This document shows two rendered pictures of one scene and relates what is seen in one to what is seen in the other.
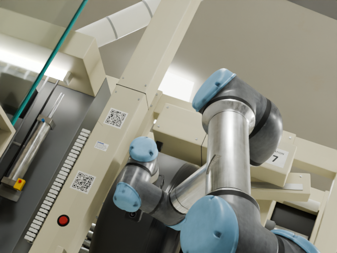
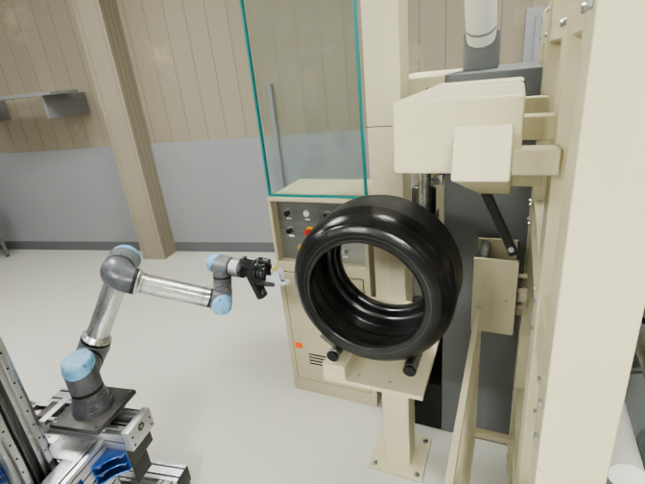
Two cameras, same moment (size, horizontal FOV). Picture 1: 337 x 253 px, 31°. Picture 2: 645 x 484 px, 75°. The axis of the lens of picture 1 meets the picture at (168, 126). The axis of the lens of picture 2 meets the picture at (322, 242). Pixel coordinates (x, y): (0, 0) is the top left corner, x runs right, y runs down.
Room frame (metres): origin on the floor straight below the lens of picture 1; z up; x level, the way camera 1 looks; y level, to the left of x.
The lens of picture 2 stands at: (2.25, -1.44, 1.85)
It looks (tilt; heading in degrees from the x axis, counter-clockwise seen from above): 22 degrees down; 101
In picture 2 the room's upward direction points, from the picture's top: 6 degrees counter-clockwise
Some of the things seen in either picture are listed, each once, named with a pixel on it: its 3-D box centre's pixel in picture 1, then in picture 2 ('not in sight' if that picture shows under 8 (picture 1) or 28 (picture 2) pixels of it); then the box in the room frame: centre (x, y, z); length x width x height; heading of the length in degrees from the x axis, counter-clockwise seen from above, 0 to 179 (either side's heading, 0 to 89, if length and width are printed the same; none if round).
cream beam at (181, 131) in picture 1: (222, 149); (468, 117); (2.44, -0.26, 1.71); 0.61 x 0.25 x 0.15; 75
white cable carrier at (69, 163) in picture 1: (60, 185); not in sight; (2.22, 0.27, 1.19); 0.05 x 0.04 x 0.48; 165
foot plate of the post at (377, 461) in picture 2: not in sight; (400, 451); (2.23, 0.18, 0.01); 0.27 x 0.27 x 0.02; 75
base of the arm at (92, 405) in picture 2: not in sight; (89, 396); (1.05, -0.31, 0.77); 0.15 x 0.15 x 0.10
